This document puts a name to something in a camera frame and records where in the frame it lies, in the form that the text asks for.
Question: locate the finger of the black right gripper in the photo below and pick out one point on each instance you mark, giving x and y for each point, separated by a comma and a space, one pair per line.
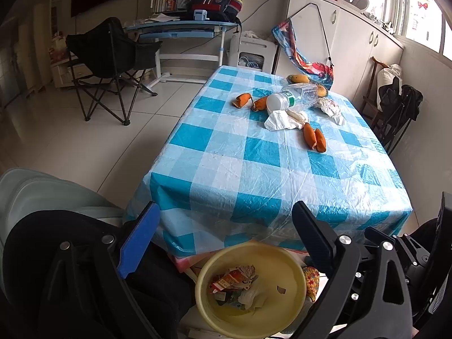
425, 257

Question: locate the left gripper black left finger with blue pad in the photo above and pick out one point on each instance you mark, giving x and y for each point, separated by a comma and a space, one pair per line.
67, 275

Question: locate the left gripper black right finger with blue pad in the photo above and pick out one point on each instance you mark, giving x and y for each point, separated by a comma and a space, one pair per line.
366, 295

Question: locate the white paper towel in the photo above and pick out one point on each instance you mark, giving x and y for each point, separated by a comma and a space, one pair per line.
254, 297

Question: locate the red orange snack bag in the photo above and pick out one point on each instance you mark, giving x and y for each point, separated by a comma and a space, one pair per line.
239, 278

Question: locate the white tissue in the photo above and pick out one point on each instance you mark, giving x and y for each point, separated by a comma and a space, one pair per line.
286, 119

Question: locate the yellow plastic basin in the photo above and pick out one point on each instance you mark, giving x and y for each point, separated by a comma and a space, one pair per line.
280, 278

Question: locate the light green sofa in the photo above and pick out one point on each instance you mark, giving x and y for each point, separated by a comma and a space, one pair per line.
25, 191

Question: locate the blue checkered plastic tablecloth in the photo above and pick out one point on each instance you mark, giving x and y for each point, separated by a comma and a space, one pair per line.
222, 178

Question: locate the white printed plastic wrapper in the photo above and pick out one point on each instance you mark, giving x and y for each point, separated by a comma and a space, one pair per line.
331, 109

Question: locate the dark wooden chair with clothes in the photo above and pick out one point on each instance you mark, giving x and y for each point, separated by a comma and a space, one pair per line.
389, 105

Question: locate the clear plastic bottle white cap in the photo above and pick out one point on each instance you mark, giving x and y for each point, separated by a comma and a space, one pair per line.
295, 97

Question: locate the small white drawer unit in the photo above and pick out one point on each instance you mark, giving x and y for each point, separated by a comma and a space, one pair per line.
63, 69

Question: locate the white plastic stool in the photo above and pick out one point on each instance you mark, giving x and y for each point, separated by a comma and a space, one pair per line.
251, 53

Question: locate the black folding camping chair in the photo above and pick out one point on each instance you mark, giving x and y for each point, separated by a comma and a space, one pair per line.
108, 67

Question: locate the blue white study desk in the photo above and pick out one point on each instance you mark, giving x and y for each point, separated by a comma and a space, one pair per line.
177, 30

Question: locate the dark striped backpack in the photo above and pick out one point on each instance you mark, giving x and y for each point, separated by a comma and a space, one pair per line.
218, 10

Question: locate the white wall cabinet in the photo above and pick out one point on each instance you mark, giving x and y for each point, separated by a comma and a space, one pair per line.
327, 29

